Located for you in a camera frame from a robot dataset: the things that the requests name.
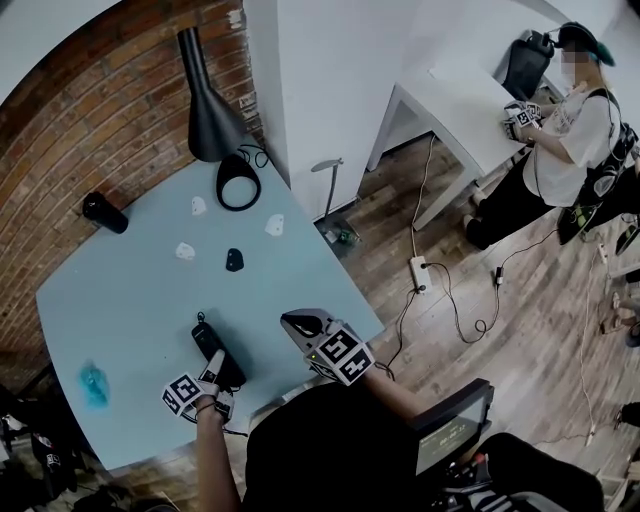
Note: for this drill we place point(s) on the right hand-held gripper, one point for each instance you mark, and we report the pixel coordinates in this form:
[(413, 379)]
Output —
[(330, 347)]

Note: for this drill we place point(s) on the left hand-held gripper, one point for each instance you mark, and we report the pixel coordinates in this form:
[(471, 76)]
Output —
[(186, 392)]

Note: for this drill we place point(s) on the person's right forearm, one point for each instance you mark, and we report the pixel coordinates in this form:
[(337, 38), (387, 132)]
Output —
[(395, 395)]

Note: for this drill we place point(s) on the person's left forearm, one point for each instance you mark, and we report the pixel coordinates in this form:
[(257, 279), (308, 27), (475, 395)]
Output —
[(217, 460)]

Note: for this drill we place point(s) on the white desk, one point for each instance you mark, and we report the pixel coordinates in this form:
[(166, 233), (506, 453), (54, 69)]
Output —
[(465, 110)]

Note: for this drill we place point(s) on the person's black shirt torso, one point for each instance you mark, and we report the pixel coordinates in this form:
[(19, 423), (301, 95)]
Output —
[(330, 450)]

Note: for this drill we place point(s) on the small black plastic piece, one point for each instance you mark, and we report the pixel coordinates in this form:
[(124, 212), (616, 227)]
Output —
[(234, 259)]

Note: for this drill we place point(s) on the green electronic board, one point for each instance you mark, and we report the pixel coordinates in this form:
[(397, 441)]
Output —
[(344, 235)]

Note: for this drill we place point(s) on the blue crumpled plastic wrapper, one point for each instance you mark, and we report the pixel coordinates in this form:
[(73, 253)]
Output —
[(95, 385)]

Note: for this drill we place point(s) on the small white plastic piece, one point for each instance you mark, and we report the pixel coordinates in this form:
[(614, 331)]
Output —
[(275, 225), (198, 206), (185, 251)]

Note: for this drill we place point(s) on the black device with screen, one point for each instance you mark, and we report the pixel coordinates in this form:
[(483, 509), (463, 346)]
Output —
[(450, 430)]

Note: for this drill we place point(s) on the grey floor lamp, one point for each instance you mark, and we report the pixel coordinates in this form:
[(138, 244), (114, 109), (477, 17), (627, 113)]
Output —
[(327, 172)]

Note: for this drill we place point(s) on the black bag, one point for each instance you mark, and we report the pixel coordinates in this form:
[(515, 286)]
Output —
[(50, 460)]

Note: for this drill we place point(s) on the black cylinder speaker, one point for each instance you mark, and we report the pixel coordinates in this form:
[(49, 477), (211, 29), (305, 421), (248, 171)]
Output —
[(105, 212)]

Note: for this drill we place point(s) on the person's leg in black trousers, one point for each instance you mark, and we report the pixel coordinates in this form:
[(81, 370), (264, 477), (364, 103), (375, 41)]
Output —
[(540, 475)]

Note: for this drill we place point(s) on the black cone lamp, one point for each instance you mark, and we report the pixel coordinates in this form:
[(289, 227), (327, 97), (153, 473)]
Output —
[(207, 115)]

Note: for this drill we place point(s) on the slim white power strip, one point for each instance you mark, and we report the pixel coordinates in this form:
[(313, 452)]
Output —
[(602, 254)]

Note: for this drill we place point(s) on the black office chair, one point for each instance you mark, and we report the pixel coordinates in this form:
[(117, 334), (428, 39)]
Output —
[(525, 65)]

